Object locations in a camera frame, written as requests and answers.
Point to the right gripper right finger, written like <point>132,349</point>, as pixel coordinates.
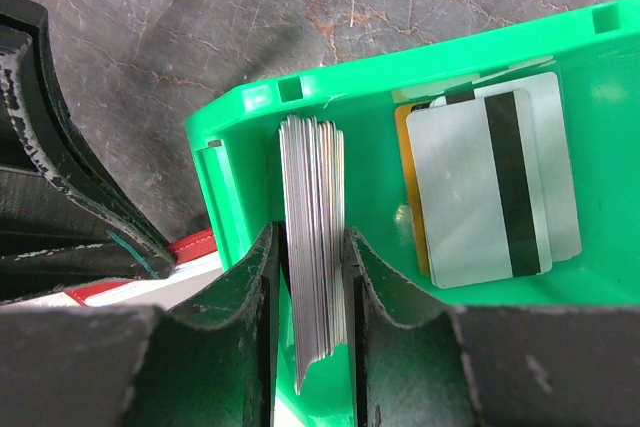
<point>417,361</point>

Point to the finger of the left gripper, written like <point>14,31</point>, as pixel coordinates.
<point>49,243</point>
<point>38,134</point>

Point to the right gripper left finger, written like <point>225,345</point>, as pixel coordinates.
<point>210,361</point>

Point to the green plastic bin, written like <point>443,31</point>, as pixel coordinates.
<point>593,51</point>

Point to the silver striped credit card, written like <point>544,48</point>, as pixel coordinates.
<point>480,186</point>

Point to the gold card in bin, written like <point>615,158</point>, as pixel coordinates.
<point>413,196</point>

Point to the white credit card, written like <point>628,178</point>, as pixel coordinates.
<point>313,177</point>

